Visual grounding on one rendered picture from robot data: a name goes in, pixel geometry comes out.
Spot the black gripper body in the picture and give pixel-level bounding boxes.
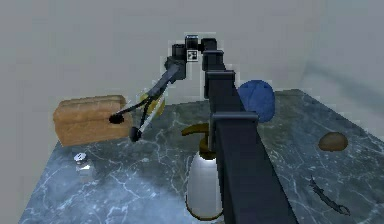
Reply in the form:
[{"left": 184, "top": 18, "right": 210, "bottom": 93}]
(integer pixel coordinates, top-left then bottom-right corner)
[{"left": 145, "top": 43, "right": 188, "bottom": 100}]

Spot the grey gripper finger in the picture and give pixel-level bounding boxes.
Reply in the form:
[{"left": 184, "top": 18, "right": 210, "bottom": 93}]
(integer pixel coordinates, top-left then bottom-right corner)
[
  {"left": 108, "top": 95, "right": 158, "bottom": 126},
  {"left": 128, "top": 96, "right": 166, "bottom": 144}
]

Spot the yellow apple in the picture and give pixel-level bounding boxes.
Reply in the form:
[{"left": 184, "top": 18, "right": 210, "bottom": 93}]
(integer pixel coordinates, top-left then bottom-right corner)
[{"left": 138, "top": 90, "right": 166, "bottom": 118}]

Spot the brown bread loaf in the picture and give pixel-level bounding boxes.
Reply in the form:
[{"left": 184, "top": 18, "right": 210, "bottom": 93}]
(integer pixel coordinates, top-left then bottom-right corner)
[{"left": 52, "top": 94, "right": 134, "bottom": 148}]

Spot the small silver shaker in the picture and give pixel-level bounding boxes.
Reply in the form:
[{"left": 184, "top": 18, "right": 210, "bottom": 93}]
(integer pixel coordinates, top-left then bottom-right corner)
[{"left": 73, "top": 151, "right": 93, "bottom": 176}]

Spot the white soap dispenser bottle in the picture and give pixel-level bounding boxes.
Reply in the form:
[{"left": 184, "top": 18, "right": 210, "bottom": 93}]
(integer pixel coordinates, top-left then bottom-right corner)
[{"left": 181, "top": 122, "right": 225, "bottom": 222}]

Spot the blue round bowl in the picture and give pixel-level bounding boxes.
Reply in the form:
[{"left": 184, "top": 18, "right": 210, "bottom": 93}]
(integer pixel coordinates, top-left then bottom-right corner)
[{"left": 237, "top": 79, "right": 277, "bottom": 124}]

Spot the brown potato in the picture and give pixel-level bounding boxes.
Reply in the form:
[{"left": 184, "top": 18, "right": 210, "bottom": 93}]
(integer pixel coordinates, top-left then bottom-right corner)
[{"left": 317, "top": 131, "right": 350, "bottom": 153}]

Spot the dark thin utensil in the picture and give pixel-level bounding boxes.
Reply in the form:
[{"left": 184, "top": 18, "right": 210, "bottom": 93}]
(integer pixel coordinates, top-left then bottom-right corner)
[{"left": 308, "top": 176, "right": 352, "bottom": 217}]

